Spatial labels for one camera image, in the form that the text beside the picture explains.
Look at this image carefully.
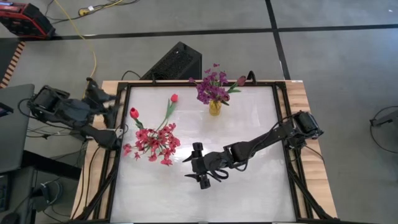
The yellow extension cable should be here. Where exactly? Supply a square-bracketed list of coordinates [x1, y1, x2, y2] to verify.
[54, 0, 98, 94]

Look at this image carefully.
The dark side desk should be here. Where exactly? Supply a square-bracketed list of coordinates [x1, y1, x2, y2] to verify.
[0, 151, 81, 224]

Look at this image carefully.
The white table sheet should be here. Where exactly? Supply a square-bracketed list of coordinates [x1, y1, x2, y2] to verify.
[110, 86, 296, 223]

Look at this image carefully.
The black perforated box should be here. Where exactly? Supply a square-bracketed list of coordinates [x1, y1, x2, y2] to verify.
[139, 41, 203, 81]

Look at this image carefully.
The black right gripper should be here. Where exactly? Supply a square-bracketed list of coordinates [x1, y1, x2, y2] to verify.
[182, 142, 234, 190]

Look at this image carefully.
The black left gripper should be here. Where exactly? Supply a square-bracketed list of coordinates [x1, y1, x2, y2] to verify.
[83, 77, 124, 129]

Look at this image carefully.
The pink-red artificial flower bunch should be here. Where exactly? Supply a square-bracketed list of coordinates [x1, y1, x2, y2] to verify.
[149, 123, 182, 167]
[122, 129, 156, 162]

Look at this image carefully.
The dark red artificial tulip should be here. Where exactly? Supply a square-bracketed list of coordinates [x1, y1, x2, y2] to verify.
[226, 75, 247, 96]

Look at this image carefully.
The grey laptop lid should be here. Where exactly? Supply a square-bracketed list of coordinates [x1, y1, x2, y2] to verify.
[0, 83, 35, 174]

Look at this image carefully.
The bright red artificial tulip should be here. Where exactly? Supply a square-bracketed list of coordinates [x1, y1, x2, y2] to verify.
[129, 107, 146, 130]
[155, 93, 180, 131]

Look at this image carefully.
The yellow glass vase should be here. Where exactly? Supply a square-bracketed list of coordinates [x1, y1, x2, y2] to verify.
[208, 99, 223, 117]

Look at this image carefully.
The dark striped-edge floor mat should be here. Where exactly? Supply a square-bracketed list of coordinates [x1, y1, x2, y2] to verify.
[0, 39, 25, 90]

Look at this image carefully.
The grey stand foot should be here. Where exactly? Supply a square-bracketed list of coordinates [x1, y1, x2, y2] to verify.
[369, 108, 398, 128]

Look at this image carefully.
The black aluminium table frame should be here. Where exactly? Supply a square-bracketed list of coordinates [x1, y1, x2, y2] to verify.
[71, 80, 340, 224]

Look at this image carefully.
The red and black tool case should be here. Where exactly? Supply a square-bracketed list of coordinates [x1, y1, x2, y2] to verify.
[0, 1, 56, 40]

